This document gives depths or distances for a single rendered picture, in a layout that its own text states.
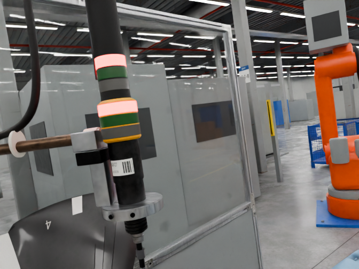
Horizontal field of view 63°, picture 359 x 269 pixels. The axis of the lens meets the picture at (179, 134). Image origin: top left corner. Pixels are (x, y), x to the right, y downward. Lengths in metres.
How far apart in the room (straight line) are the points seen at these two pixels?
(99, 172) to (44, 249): 0.22
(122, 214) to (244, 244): 1.54
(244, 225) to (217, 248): 0.26
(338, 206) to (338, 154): 0.66
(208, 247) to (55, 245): 1.13
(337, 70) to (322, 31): 0.52
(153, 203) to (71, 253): 0.21
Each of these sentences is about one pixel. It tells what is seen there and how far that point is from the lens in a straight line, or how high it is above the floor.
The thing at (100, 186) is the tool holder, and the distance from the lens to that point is 0.34.
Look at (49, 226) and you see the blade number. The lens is 0.53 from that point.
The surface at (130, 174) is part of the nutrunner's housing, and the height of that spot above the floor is 1.50.
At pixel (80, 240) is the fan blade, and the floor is 1.39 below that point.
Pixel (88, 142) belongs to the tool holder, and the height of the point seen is 1.54.
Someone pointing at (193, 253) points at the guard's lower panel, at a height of 0.91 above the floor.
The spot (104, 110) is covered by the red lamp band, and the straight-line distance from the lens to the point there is 0.32.
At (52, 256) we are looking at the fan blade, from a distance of 0.52.
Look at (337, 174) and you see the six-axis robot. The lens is 4.14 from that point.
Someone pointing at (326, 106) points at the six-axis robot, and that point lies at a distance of 4.27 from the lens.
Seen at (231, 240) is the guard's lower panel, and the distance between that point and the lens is 1.72.
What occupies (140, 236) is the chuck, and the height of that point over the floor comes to 1.42.
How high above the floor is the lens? 1.55
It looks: 3 degrees down
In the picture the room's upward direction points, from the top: 8 degrees counter-clockwise
